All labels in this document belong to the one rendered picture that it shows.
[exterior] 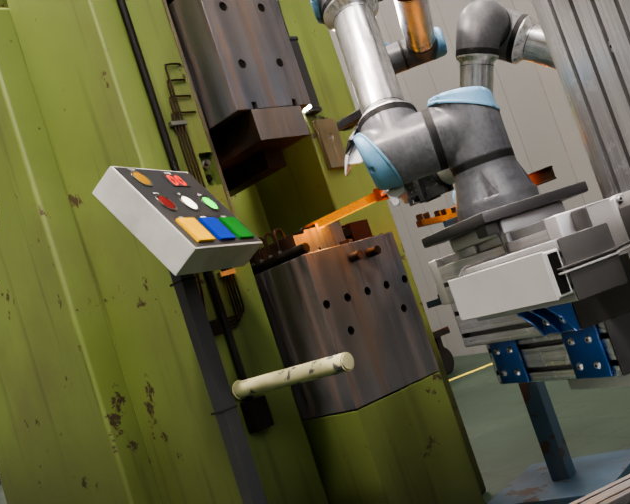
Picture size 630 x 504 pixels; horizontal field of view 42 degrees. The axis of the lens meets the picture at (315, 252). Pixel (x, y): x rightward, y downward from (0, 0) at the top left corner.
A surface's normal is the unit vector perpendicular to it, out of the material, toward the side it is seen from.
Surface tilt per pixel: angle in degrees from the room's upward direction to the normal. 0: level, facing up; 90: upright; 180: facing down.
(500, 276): 90
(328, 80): 90
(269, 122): 90
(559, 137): 90
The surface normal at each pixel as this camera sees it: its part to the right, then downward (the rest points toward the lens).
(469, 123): -0.17, -0.02
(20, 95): 0.64, -0.27
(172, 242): -0.36, 0.05
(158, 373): -0.70, 0.18
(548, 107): -0.89, 0.27
